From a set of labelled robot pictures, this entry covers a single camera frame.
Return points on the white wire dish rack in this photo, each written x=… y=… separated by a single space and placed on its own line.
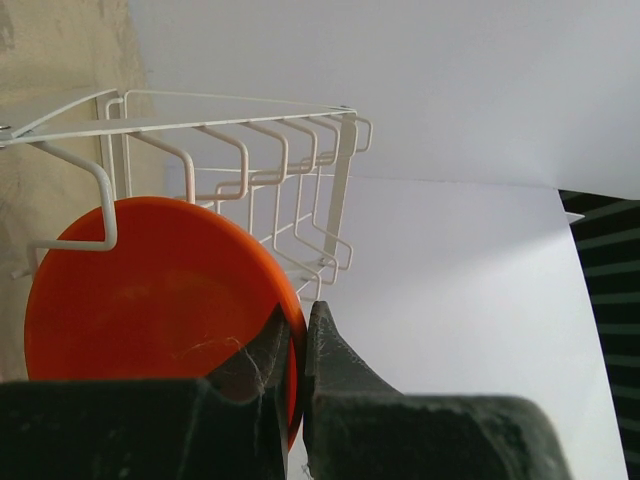
x=91 y=128

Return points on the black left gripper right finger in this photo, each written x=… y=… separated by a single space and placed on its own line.
x=357 y=426

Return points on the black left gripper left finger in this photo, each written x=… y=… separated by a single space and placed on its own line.
x=228 y=424

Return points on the orange plastic bowl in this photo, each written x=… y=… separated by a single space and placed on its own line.
x=183 y=290

